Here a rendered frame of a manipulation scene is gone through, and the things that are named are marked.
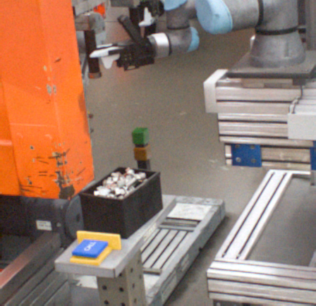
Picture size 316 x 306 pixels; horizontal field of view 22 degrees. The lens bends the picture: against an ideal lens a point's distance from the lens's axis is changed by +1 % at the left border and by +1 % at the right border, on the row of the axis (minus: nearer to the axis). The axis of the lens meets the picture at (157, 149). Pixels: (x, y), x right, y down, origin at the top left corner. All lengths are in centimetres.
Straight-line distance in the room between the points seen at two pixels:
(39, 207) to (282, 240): 77
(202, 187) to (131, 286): 137
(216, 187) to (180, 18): 113
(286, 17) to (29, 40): 67
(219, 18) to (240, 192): 144
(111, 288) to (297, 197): 91
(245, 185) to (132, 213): 142
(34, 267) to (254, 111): 74
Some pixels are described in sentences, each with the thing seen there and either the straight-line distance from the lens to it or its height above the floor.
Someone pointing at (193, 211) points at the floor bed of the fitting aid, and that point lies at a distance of 311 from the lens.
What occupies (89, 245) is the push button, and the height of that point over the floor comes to 48.
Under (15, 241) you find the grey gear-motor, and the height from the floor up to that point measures 23.
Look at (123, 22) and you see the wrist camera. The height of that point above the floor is 90.
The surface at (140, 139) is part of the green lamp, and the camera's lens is 227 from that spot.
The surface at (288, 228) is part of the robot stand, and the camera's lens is 265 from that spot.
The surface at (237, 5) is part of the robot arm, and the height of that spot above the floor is 100.
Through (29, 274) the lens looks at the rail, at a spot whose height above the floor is 35.
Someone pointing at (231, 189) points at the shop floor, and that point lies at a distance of 347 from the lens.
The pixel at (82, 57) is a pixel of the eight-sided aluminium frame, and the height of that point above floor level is 70.
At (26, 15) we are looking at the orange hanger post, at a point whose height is 103.
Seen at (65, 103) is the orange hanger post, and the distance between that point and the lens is 217.
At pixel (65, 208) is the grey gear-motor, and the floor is 38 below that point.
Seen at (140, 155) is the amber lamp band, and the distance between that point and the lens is 229.
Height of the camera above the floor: 141
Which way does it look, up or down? 21 degrees down
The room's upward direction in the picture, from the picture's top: 6 degrees counter-clockwise
